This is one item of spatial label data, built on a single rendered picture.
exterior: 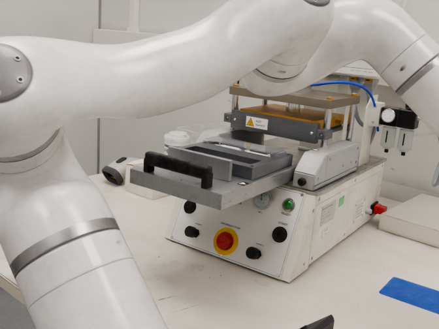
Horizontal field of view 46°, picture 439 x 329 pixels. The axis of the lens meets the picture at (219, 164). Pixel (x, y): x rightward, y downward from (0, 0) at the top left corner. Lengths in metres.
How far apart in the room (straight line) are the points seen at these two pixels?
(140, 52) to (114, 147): 2.07
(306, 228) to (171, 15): 1.47
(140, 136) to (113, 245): 2.00
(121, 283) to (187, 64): 0.28
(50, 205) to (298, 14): 0.37
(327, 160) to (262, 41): 0.51
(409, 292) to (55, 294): 0.79
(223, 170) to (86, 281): 0.49
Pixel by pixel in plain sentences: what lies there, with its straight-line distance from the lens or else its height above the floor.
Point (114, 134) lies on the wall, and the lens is 2.69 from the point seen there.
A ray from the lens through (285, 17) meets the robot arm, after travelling 0.66.
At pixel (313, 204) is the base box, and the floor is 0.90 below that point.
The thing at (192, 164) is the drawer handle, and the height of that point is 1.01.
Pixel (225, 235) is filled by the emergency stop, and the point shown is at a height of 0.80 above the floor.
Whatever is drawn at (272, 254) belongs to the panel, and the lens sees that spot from 1.09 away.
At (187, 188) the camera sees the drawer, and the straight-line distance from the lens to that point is 0.92.
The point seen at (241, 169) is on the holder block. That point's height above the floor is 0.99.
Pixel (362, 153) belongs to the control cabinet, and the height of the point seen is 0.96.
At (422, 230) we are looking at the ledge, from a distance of 1.42.
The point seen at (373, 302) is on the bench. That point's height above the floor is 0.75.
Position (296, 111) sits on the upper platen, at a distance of 1.28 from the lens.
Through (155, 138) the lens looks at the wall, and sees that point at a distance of 2.45.
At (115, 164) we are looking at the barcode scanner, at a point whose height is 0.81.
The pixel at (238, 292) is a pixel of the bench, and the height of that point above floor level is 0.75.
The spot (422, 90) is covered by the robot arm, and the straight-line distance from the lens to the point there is 0.80.
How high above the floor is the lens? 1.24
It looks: 15 degrees down
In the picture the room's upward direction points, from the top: 4 degrees clockwise
